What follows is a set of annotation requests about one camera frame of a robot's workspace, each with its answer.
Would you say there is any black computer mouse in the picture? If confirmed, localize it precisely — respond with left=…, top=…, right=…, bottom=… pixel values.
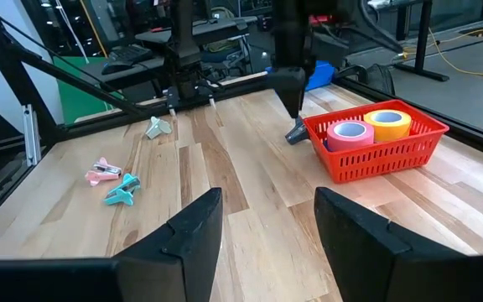
left=100, top=61, right=124, bottom=76

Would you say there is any white hanging cable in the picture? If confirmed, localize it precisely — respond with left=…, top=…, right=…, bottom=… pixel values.
left=54, top=0, right=91, bottom=65

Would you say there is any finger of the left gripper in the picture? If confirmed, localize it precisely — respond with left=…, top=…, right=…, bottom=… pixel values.
left=265, top=66, right=306, bottom=120

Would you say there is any green panel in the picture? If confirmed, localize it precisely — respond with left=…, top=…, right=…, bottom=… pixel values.
left=51, top=55, right=126, bottom=126

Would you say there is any black keyboard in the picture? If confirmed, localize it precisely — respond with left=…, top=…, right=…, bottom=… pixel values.
left=106, top=44, right=155, bottom=68

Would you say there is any pink tape roll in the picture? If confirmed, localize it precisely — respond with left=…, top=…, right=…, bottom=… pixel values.
left=325, top=120, right=376, bottom=154

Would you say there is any red plastic basket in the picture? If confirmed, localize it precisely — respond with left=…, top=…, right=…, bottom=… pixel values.
left=303, top=98, right=451, bottom=185

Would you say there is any blue plastic basket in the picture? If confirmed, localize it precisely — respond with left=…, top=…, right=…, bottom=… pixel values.
left=306, top=60, right=336, bottom=92

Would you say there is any yellow tape roll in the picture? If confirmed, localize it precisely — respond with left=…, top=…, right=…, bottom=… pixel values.
left=363, top=109, right=413, bottom=144

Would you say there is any black diagonal brace beam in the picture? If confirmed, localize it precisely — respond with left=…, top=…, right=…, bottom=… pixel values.
left=0, top=10, right=146, bottom=121

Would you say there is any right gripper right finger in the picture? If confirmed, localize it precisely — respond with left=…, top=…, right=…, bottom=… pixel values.
left=314, top=186, right=473, bottom=302

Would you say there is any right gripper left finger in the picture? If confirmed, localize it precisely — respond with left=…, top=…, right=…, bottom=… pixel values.
left=114, top=186, right=225, bottom=302

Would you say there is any silver upright bracket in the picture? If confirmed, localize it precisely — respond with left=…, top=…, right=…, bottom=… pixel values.
left=22, top=104, right=42, bottom=167

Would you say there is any pink staple remover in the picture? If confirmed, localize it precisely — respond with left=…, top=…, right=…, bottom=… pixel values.
left=84, top=156, right=123, bottom=188

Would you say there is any yellow hanging cable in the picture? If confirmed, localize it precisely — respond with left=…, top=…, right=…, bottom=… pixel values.
left=77, top=0, right=109, bottom=59

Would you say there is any black desk leg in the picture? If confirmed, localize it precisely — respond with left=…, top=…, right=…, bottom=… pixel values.
left=393, top=0, right=451, bottom=83

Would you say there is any dark grey desk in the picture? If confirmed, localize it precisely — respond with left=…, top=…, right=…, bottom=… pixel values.
left=80, top=44, right=171, bottom=91
left=134, top=15, right=260, bottom=48

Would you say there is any cream staple remover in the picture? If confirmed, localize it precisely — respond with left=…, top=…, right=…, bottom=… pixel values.
left=144, top=116, right=174, bottom=141

